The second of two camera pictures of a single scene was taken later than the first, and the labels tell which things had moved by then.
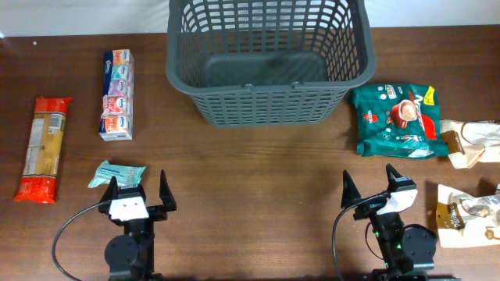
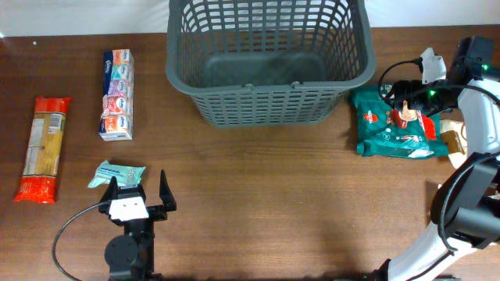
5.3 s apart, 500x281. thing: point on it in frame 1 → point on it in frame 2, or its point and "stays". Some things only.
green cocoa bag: [398, 120] stays
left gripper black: [158, 213] stays
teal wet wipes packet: [126, 176] stays
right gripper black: [349, 191] → [413, 101]
